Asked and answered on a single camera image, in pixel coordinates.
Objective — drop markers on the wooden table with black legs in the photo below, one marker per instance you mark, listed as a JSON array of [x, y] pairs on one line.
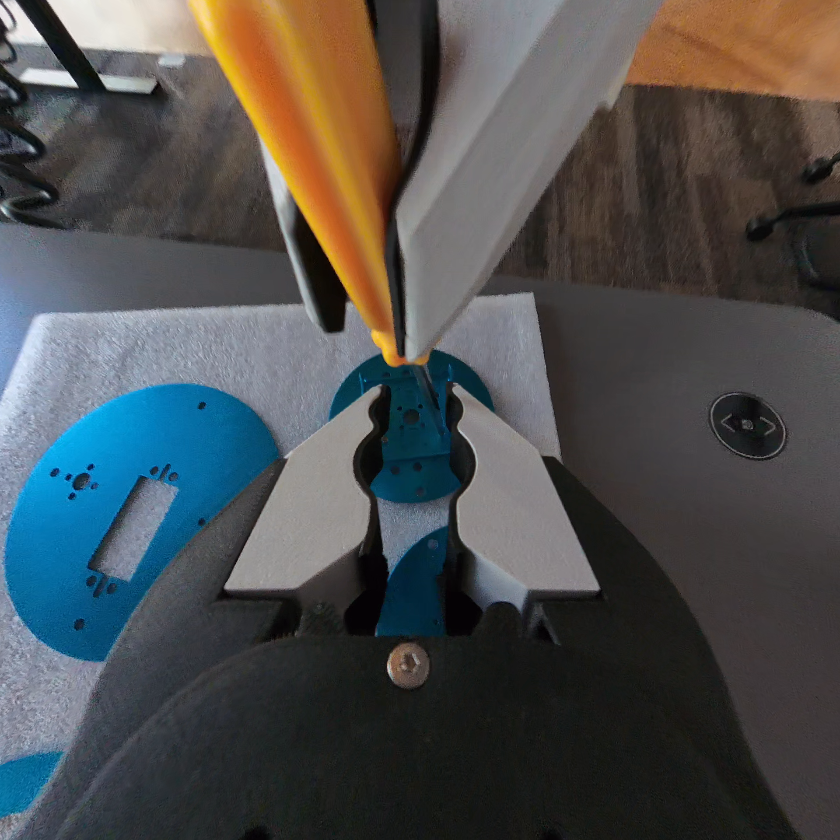
[[79, 65]]

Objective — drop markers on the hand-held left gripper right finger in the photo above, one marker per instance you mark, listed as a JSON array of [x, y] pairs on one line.
[[525, 525]]

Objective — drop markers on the white foam sheet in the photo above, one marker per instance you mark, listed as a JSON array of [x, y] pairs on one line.
[[164, 348]]

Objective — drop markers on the black office chair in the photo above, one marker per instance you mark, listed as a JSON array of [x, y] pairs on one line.
[[807, 216]]

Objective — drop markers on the blue round plate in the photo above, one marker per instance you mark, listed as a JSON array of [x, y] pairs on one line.
[[413, 584]]

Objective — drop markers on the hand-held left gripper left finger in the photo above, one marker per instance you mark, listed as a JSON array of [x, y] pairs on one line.
[[295, 525]]

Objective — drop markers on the round black desk control panel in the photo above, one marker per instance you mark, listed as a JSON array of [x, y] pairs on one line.
[[747, 425]]

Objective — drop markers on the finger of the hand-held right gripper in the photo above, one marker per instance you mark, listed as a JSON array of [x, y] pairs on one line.
[[315, 289], [499, 131]]

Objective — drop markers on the small blue plate with bracket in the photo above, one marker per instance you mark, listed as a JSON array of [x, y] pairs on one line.
[[410, 472]]

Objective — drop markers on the blue oval plate with slot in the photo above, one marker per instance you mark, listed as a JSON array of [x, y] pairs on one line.
[[197, 446]]

